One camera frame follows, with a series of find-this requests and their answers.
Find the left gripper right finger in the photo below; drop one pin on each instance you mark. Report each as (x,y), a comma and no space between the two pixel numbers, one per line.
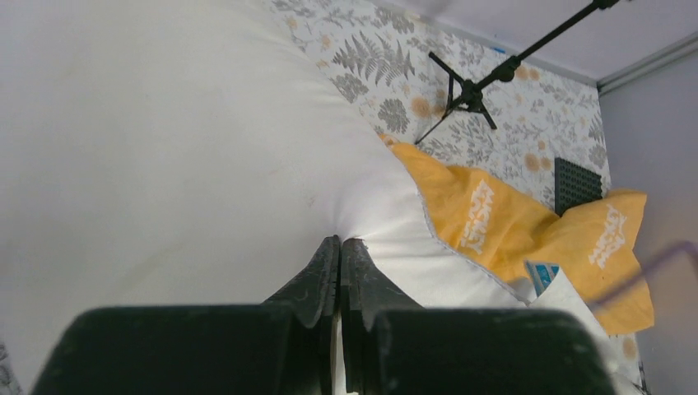
(364,293)

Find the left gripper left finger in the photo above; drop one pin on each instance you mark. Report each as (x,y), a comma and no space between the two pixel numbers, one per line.
(308,359)

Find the white pillow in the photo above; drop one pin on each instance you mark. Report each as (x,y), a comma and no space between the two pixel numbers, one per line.
(187,152)

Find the orange pillowcase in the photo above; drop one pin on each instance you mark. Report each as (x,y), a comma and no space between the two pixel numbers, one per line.
(501,228)

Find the black tripod stand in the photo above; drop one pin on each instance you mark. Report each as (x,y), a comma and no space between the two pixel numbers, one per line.
(466,95)

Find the dark grey building plate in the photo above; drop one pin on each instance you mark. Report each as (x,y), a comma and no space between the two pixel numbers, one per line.
(574,186)

